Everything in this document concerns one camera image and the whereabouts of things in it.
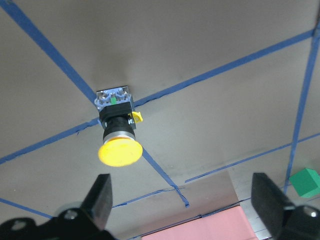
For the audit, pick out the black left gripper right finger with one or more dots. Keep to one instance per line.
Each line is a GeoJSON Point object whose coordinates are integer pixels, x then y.
{"type": "Point", "coordinates": [281, 217]}

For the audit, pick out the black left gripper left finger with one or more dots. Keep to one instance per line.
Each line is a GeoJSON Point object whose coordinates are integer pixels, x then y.
{"type": "Point", "coordinates": [86, 222]}

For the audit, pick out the yellow push button switch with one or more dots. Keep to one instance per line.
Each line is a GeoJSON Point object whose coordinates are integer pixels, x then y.
{"type": "Point", "coordinates": [118, 118]}

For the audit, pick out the pink plastic bin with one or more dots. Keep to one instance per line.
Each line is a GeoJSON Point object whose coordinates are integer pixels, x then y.
{"type": "Point", "coordinates": [230, 224]}

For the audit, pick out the green foam cube near bin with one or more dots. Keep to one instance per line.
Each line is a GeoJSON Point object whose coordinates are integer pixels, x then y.
{"type": "Point", "coordinates": [306, 183]}

